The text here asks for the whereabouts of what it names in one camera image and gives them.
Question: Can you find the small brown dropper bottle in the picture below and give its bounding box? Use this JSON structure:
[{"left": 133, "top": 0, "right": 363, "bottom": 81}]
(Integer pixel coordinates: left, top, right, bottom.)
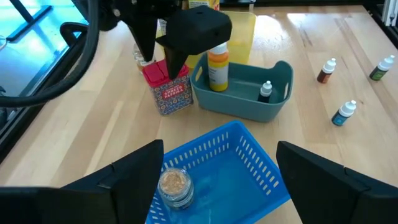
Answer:
[{"left": 316, "top": 57, "right": 337, "bottom": 84}]

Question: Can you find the black office desk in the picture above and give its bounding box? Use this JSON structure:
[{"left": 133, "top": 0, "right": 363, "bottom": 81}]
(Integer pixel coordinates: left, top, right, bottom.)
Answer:
[{"left": 6, "top": 0, "right": 53, "bottom": 41}]

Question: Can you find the small green dropper bottle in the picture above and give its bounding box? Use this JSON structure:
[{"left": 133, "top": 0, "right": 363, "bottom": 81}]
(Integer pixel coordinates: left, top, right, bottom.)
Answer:
[{"left": 369, "top": 55, "right": 396, "bottom": 82}]

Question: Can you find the small black dropper bottle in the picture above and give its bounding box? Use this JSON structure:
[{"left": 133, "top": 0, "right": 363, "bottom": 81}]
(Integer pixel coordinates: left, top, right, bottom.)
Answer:
[{"left": 257, "top": 80, "right": 274, "bottom": 104}]

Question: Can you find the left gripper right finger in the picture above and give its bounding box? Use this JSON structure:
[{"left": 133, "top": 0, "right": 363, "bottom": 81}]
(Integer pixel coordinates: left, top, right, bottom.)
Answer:
[{"left": 276, "top": 141, "right": 398, "bottom": 224}]

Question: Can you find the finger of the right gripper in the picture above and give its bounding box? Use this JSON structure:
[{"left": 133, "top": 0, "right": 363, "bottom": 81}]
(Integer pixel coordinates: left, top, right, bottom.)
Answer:
[
  {"left": 155, "top": 5, "right": 233, "bottom": 80},
  {"left": 126, "top": 15, "right": 159, "bottom": 62}
]

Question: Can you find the silver aluminium bracket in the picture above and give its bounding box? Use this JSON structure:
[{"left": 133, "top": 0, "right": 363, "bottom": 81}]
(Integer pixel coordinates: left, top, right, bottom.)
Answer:
[{"left": 381, "top": 0, "right": 398, "bottom": 27}]

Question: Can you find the yellow plastic bin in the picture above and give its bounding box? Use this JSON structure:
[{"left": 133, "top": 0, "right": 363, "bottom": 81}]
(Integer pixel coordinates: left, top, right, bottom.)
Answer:
[{"left": 155, "top": 11, "right": 257, "bottom": 69}]

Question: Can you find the orange-yellow squeeze bottle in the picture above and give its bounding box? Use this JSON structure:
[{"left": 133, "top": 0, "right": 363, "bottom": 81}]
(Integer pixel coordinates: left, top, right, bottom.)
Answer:
[{"left": 207, "top": 42, "right": 230, "bottom": 93}]

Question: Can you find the blue slotted plastic basket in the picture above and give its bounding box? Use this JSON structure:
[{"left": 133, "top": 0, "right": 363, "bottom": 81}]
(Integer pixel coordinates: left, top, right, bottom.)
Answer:
[{"left": 144, "top": 120, "right": 292, "bottom": 224}]

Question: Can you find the clear glass spice jar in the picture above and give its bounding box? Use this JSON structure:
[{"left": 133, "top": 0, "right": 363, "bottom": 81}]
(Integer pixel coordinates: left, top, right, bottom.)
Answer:
[{"left": 132, "top": 43, "right": 156, "bottom": 73}]

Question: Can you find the paprika tin with red lid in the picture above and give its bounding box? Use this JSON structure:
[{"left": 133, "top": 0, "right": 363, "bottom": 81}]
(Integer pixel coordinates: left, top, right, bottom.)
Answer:
[{"left": 142, "top": 58, "right": 194, "bottom": 116}]

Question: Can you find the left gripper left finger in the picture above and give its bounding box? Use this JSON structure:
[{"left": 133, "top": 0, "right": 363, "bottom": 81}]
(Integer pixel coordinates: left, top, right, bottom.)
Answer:
[{"left": 0, "top": 139, "right": 165, "bottom": 224}]

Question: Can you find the small blue dropper bottle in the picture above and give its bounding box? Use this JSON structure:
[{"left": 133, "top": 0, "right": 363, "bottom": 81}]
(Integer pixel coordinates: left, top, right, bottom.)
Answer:
[{"left": 331, "top": 99, "right": 358, "bottom": 127}]

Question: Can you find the labelled glass spice jar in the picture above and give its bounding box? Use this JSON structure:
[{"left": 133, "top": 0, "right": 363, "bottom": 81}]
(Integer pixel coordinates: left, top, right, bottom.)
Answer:
[{"left": 157, "top": 167, "right": 196, "bottom": 211}]

